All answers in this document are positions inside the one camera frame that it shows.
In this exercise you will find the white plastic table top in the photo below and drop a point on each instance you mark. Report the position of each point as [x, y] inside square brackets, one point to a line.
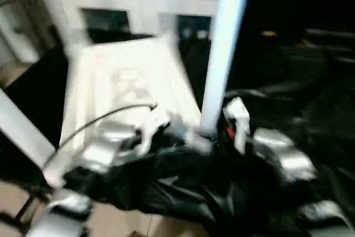
[127, 76]

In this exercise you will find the white plastic table leg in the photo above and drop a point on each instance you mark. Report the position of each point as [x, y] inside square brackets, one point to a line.
[169, 40]
[58, 9]
[22, 126]
[224, 43]

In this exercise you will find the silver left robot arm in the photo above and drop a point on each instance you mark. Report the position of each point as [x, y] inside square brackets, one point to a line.
[105, 148]

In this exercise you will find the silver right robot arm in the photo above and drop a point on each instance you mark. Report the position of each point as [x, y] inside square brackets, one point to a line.
[283, 156]

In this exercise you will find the black plastic mat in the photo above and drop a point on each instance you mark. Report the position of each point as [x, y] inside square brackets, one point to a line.
[299, 98]

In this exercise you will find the small yellow label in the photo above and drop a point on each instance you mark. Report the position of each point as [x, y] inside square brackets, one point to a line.
[269, 34]

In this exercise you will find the grey metal stand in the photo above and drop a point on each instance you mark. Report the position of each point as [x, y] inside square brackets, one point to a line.
[19, 9]

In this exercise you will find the black bench with silver rail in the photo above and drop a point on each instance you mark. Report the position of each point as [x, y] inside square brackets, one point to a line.
[330, 40]

